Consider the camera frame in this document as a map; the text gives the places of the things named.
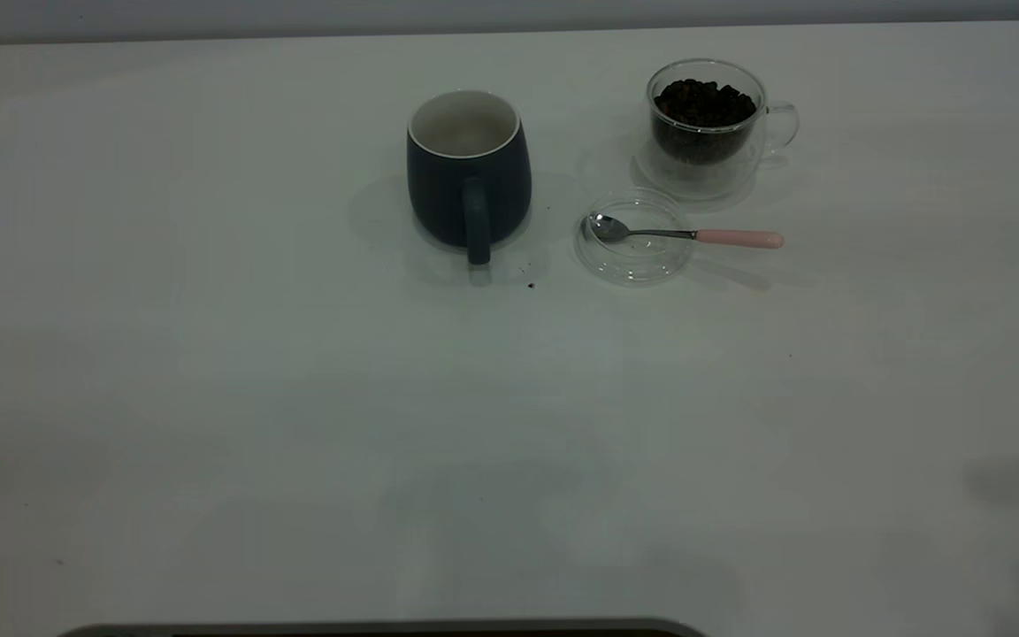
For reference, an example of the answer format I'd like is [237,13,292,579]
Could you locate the dark blue-grey ceramic mug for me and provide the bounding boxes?
[406,90,532,266]

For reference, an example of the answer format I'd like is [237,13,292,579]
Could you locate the steel spoon with pink handle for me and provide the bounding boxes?
[587,213,785,250]

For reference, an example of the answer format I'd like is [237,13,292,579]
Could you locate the dark roasted coffee beans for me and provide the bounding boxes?
[653,79,758,165]

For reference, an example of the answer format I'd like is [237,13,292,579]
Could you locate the clear round glass saucer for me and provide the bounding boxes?
[574,188,696,287]

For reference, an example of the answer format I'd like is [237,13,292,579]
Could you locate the clear double-wall glass cup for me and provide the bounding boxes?
[633,58,801,203]

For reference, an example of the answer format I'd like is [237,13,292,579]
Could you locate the dark grey frame bar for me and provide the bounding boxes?
[58,618,707,637]

